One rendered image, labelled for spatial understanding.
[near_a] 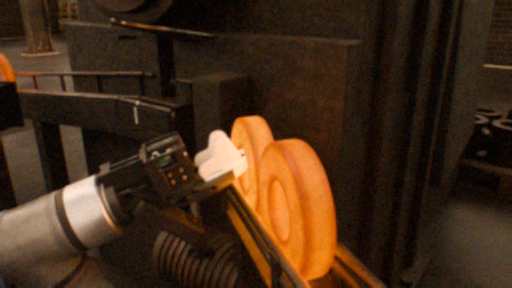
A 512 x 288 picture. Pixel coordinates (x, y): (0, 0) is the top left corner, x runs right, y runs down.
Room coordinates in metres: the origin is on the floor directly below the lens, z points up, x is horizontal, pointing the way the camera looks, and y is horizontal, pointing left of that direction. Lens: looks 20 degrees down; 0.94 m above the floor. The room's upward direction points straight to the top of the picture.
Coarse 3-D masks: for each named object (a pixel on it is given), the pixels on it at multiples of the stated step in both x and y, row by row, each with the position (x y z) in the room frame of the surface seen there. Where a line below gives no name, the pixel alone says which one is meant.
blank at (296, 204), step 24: (288, 144) 0.39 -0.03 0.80; (264, 168) 0.43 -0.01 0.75; (288, 168) 0.36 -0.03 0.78; (312, 168) 0.35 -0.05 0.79; (264, 192) 0.43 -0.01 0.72; (288, 192) 0.36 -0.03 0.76; (312, 192) 0.33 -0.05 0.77; (264, 216) 0.43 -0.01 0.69; (288, 216) 0.41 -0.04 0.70; (312, 216) 0.32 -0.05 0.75; (288, 240) 0.35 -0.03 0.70; (312, 240) 0.31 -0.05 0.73; (312, 264) 0.32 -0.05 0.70
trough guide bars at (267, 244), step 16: (224, 192) 0.56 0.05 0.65; (240, 192) 0.50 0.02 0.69; (224, 208) 0.56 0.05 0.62; (240, 208) 0.48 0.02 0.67; (256, 224) 0.40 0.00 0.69; (256, 240) 0.40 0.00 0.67; (272, 240) 0.36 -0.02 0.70; (336, 240) 0.35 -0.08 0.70; (272, 256) 0.34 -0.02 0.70; (336, 256) 0.35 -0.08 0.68; (352, 256) 0.32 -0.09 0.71; (272, 272) 0.33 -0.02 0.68; (288, 272) 0.30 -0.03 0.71; (336, 272) 0.34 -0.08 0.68; (352, 272) 0.33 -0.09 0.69; (368, 272) 0.29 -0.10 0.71
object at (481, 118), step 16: (480, 112) 2.46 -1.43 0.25; (496, 112) 2.36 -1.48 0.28; (480, 128) 1.94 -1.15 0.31; (496, 128) 1.88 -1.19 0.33; (480, 144) 1.97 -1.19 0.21; (496, 144) 1.85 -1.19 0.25; (464, 160) 1.90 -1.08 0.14; (480, 160) 1.90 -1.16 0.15; (496, 160) 1.84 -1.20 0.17; (480, 192) 1.80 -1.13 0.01; (496, 192) 1.78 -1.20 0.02
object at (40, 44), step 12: (24, 0) 6.84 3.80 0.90; (36, 0) 7.06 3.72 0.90; (24, 12) 6.90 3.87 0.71; (36, 12) 7.03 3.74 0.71; (24, 24) 6.96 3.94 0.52; (36, 24) 7.01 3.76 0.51; (48, 24) 7.06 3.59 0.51; (36, 36) 6.98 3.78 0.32; (48, 36) 7.11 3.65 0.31; (36, 48) 6.91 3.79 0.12; (48, 48) 7.11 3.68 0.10
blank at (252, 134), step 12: (240, 120) 0.54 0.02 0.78; (252, 120) 0.53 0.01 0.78; (264, 120) 0.53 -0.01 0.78; (240, 132) 0.54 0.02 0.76; (252, 132) 0.50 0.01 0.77; (264, 132) 0.50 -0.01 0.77; (240, 144) 0.54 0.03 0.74; (252, 144) 0.48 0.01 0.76; (264, 144) 0.49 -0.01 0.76; (252, 156) 0.48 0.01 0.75; (252, 168) 0.48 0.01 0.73; (240, 180) 0.55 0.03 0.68; (252, 180) 0.48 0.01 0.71; (252, 192) 0.48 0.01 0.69; (252, 204) 0.48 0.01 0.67
